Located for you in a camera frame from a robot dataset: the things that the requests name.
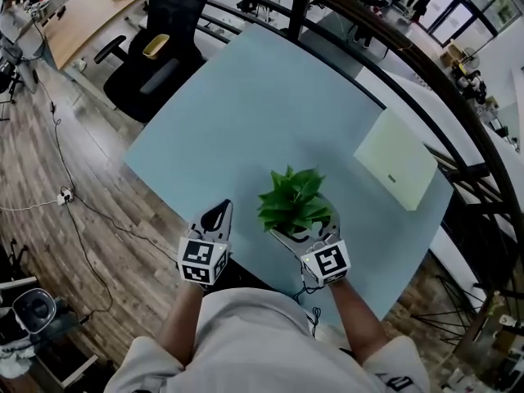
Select glass entrance door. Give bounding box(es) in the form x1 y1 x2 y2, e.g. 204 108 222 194
417 0 499 49

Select black metal railing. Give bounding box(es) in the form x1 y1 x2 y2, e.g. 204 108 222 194
196 0 524 343

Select dark wooden side table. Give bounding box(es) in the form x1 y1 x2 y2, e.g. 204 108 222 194
411 274 513 364

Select white flat box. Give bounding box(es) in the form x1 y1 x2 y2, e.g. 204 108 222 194
352 108 440 213

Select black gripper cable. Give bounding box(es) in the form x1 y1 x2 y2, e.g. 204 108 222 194
291 267 325 337

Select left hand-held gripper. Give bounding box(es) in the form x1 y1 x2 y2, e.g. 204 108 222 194
176 198 235 287

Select black office chair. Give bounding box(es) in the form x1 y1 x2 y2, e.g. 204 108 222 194
93 0 215 124

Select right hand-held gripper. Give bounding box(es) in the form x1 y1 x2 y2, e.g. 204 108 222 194
269 194 353 288

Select light wooden curved desk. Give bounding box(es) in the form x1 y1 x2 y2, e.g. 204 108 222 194
42 0 151 71

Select black floor cable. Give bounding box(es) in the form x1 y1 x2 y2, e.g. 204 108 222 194
34 20 178 314

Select person's grey shirt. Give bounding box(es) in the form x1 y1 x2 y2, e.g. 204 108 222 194
103 286 431 393

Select yellow container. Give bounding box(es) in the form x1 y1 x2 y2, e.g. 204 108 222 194
142 33 171 61

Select grey round appliance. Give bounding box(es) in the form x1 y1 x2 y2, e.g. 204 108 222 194
11 287 57 337

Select green potted plant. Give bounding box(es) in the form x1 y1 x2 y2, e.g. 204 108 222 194
256 164 335 239

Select person's left forearm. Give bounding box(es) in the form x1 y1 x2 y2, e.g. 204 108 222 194
156 282 206 368

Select cardboard box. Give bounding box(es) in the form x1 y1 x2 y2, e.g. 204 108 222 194
439 40 466 67

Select small white flower bunch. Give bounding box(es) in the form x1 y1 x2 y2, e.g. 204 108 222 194
486 290 506 315

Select person's right forearm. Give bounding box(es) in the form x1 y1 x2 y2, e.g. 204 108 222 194
327 278 391 364

